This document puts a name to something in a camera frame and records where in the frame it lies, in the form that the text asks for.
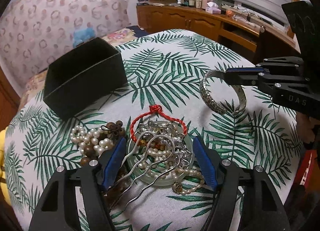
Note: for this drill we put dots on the patterned sheer curtain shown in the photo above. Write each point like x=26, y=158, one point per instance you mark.
x=34, y=33

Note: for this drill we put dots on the yellow Pikachu plush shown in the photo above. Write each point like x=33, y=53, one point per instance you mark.
x=4, y=189

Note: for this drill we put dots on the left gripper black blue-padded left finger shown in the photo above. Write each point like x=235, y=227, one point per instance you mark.
x=57, y=206

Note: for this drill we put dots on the pink tissue box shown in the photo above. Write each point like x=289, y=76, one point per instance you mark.
x=212, y=8

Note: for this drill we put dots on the black jewelry box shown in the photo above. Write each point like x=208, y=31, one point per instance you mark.
x=82, y=76

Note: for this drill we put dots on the silver wavy hair fork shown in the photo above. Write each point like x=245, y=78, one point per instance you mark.
x=142, y=169

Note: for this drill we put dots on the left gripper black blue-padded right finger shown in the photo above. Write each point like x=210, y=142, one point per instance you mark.
x=262, y=207

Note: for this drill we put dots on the blue plush toy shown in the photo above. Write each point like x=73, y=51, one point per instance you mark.
x=82, y=36

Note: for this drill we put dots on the leaf-print tablecloth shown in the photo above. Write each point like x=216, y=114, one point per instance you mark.
x=164, y=68

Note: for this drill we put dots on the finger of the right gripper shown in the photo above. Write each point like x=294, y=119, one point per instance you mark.
x=289, y=60
x=250, y=76

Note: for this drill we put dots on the wooden sideboard cabinet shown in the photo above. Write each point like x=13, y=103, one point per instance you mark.
x=251, y=39

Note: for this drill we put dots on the silver carved bangle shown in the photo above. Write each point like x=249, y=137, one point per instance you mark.
x=209, y=100

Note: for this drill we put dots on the pink bottle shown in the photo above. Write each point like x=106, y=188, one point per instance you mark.
x=204, y=4

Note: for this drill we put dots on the person's right hand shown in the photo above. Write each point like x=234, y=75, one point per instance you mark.
x=305, y=126

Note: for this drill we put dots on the pale green jade bangle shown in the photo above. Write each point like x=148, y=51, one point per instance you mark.
x=183, y=147

